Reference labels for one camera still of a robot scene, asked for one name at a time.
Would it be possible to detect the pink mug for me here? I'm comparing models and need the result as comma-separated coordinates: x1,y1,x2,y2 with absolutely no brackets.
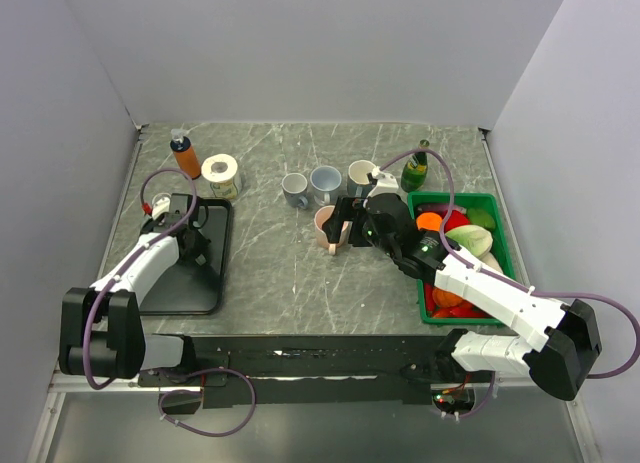
314,205,350,256

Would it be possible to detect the grey mug with cream inside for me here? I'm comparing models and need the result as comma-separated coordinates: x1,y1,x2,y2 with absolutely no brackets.
347,160,375,198

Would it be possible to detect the small blue-grey mug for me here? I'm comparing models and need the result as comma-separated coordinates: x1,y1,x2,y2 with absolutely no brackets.
310,166,342,206

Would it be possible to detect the dark slate blue mug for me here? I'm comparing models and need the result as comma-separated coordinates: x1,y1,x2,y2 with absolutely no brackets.
281,173,309,209

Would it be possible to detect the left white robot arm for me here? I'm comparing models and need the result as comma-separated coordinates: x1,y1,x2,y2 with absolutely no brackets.
58,194,208,389

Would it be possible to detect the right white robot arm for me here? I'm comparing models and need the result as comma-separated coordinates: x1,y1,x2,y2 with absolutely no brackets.
322,193,601,401

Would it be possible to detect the black serving tray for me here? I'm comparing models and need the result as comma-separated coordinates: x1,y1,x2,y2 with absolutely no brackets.
140,197,233,316

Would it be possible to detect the green plastic basket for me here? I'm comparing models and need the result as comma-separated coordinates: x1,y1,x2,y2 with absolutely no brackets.
407,191,516,327

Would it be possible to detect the green glass bottle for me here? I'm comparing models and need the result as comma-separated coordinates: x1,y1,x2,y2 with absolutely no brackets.
400,139,430,193

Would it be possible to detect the orange plush carrot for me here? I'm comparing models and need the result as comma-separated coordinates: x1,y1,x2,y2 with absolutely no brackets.
416,212,443,232

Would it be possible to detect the orange soap dispenser bottle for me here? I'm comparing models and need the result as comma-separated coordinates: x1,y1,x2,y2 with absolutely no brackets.
170,129,201,179

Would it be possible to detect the red plush vegetable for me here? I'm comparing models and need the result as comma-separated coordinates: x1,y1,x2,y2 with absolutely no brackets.
444,210,471,233

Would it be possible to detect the red plush chili pepper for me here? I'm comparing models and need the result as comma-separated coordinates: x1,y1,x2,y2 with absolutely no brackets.
423,283,436,314

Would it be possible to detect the dark green plush avocado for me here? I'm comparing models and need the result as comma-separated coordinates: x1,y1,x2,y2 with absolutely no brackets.
466,208,497,232

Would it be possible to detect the orange plush pumpkin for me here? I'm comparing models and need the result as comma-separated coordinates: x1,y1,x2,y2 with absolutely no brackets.
432,288,464,308

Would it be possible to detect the green plush cabbage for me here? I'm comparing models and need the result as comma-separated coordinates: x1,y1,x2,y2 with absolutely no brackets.
445,224,493,259

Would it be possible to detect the white plush radish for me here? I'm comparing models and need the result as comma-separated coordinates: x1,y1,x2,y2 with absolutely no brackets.
481,252,503,274

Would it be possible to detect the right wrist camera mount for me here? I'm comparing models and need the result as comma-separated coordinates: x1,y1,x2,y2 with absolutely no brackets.
367,166,399,198

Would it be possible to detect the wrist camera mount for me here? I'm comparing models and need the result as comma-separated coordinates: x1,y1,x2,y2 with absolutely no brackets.
367,166,399,198
142,193,171,219

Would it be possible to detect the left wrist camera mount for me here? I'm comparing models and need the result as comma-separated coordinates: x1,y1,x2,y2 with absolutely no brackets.
142,193,171,219

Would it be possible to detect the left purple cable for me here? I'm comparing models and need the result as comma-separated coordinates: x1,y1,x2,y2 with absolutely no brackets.
82,167,204,390

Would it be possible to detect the purple cable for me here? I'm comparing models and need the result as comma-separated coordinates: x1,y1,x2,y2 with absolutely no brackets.
379,150,640,380
82,167,204,390

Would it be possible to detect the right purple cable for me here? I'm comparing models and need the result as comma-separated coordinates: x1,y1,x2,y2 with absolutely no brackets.
379,150,640,380

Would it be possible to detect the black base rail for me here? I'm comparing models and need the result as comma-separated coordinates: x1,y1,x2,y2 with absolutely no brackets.
137,334,501,414

